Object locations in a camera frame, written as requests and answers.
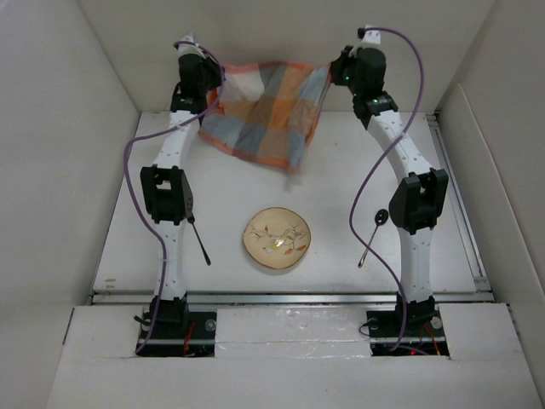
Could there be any checkered orange blue cloth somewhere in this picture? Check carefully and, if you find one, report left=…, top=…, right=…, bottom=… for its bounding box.
left=199, top=61, right=331, bottom=172

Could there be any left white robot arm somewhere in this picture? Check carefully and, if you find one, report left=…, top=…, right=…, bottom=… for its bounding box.
left=140, top=54, right=222, bottom=338

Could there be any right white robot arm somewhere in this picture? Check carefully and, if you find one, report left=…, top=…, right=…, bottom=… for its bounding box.
left=330, top=46, right=449, bottom=336

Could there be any black metal fork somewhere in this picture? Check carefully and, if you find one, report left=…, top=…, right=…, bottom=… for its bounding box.
left=187, top=216, right=211, bottom=266

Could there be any black metal spoon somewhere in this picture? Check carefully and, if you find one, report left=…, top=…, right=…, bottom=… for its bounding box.
left=358, top=209, right=389, bottom=268

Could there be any beige floral ceramic plate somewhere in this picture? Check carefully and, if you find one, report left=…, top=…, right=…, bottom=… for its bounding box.
left=243, top=207, right=312, bottom=270

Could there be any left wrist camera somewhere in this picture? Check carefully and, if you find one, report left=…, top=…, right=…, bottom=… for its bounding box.
left=174, top=32, right=206, bottom=59

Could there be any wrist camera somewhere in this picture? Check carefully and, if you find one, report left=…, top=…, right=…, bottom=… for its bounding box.
left=358, top=25, right=382, bottom=48
left=174, top=32, right=206, bottom=59

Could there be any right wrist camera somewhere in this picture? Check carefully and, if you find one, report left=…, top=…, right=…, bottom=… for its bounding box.
left=358, top=25, right=382, bottom=48

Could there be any aluminium front rail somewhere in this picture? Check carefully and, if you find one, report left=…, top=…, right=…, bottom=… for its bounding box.
left=88, top=291, right=496, bottom=305

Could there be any aluminium rail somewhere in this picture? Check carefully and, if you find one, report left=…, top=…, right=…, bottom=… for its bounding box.
left=426, top=115, right=492, bottom=293
left=88, top=291, right=496, bottom=305

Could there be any aluminium right side rail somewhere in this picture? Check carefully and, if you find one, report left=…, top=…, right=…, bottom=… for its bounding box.
left=426, top=115, right=492, bottom=293

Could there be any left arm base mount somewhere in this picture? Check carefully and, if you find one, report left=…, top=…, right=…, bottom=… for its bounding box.
left=135, top=312, right=217, bottom=358

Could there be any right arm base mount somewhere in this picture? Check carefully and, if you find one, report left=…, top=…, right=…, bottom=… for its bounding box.
left=359, top=309, right=450, bottom=357

